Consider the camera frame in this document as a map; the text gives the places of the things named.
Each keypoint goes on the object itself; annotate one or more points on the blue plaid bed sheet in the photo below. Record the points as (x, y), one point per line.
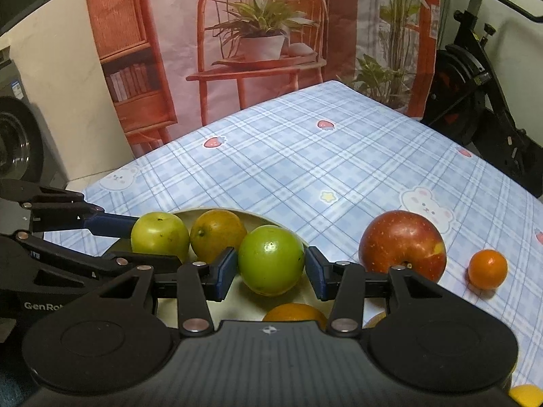
(323, 162)

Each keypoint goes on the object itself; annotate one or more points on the printed chair plant backdrop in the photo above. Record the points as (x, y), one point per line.
(172, 66)

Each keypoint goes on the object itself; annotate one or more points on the green apple with dimple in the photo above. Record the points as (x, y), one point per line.
(161, 233)

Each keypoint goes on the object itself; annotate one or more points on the orange tangerine in plate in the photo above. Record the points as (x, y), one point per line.
(296, 312)

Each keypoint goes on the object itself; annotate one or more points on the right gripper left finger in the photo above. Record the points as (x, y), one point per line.
(195, 284)

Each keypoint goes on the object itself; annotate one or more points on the washing machine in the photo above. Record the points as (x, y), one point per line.
(25, 152)

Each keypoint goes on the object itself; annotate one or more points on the yellow lemon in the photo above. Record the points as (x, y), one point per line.
(527, 395)

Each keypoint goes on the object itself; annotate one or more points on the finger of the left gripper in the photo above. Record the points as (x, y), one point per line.
(109, 264)
(64, 216)

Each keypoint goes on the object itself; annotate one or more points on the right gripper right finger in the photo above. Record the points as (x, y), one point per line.
(346, 283)

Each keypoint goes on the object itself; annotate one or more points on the orange greenish citrus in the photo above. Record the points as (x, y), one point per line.
(214, 231)

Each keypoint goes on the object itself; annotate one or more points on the shiny green apple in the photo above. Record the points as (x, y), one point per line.
(271, 260)

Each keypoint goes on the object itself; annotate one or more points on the large red apple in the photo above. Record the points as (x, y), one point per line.
(403, 238)

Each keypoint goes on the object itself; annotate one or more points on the black exercise bike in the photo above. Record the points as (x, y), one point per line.
(467, 105)

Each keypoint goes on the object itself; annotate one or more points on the small orange tangerine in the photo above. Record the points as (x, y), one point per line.
(487, 269)

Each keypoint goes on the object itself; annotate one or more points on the beige round plate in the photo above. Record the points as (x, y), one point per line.
(240, 303)

